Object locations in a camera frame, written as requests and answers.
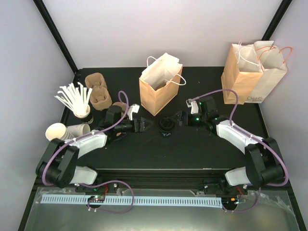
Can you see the cup holding white straws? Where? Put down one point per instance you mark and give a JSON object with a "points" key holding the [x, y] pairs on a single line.
{"points": [[76, 99]]}

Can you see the black printed coffee cup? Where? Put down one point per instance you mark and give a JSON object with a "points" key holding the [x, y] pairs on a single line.
{"points": [[166, 126]]}

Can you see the black frame post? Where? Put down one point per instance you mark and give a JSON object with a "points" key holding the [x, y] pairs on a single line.
{"points": [[283, 7], [55, 33]]}

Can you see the light blue slotted cable duct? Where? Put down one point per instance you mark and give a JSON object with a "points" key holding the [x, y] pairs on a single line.
{"points": [[62, 199]]}

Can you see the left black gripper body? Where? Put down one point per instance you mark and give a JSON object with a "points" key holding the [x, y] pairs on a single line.
{"points": [[132, 127]]}

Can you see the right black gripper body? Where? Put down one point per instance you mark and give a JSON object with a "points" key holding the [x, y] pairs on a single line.
{"points": [[195, 122]]}

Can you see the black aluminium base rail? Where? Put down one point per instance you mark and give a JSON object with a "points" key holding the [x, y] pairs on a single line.
{"points": [[210, 181]]}

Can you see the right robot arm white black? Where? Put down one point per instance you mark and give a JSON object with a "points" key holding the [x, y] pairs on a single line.
{"points": [[263, 163]]}

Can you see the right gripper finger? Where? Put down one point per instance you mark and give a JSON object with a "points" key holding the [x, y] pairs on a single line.
{"points": [[178, 121], [179, 114]]}

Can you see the stack of white paper cups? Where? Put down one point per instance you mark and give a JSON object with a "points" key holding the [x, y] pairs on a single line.
{"points": [[62, 132]]}

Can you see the kraft paper bag white handles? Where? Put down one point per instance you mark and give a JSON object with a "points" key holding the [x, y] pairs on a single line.
{"points": [[160, 81]]}

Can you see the right black frame post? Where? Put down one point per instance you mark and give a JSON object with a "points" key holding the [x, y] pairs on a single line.
{"points": [[283, 7]]}

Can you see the stacked brown pulp cup carriers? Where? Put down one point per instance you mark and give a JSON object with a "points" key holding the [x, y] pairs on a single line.
{"points": [[99, 97]]}

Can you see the left black frame post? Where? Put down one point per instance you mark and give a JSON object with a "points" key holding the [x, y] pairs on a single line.
{"points": [[55, 33]]}

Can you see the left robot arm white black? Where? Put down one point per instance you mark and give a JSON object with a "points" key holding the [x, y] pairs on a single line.
{"points": [[58, 165]]}

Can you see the tall kraft paper bag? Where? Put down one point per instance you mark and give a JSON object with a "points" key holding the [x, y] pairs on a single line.
{"points": [[242, 71]]}

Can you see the white paper bag orange handles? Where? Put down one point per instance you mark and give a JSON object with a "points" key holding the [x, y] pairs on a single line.
{"points": [[274, 68]]}

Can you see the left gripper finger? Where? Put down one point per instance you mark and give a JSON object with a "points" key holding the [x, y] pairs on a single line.
{"points": [[145, 128], [146, 122]]}

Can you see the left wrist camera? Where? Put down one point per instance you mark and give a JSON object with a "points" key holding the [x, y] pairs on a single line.
{"points": [[133, 109]]}

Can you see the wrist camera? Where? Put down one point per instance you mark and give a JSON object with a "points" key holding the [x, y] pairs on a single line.
{"points": [[133, 109], [193, 105]]}

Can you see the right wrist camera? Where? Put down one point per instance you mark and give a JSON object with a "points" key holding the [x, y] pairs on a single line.
{"points": [[193, 105]]}

